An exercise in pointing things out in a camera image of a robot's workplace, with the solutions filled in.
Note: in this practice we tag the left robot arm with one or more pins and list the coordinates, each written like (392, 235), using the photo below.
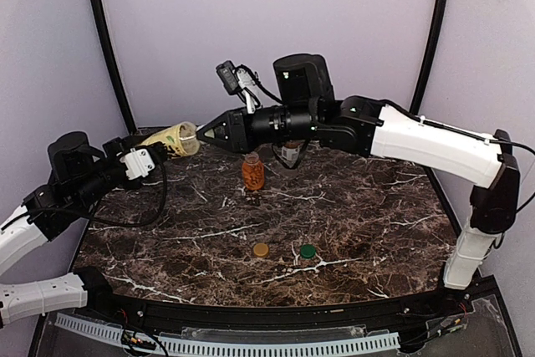
(81, 175)

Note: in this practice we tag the white slotted cable duct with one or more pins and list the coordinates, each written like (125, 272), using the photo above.
(345, 341)

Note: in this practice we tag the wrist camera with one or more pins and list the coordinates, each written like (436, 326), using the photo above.
(239, 82)
(139, 162)

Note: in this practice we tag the gold bottle cap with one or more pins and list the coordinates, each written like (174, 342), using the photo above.
(261, 250)

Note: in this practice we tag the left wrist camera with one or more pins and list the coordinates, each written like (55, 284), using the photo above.
(139, 162)

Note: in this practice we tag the green bottle cap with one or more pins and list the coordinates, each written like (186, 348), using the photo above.
(307, 251)

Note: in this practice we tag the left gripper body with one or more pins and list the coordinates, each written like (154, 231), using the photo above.
(150, 153)

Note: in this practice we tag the left black frame post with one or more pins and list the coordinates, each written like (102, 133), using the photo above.
(112, 66)

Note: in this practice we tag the right black frame post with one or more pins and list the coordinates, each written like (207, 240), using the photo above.
(428, 55)

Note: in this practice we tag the brown drink bottle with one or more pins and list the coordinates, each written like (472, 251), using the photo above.
(289, 153)

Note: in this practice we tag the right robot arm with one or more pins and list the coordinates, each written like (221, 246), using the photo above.
(307, 110)

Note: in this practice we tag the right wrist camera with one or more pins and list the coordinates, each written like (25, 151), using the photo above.
(239, 82)

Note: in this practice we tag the orange juice bottle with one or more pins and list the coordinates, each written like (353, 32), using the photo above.
(253, 172)

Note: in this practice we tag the black frame post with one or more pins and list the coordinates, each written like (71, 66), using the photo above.
(112, 66)
(428, 55)

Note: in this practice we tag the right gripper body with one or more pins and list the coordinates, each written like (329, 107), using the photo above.
(241, 130)

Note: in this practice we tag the black front rail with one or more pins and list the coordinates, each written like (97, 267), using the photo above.
(403, 313)

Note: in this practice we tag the yellow tea bottle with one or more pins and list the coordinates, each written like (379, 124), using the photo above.
(179, 140)

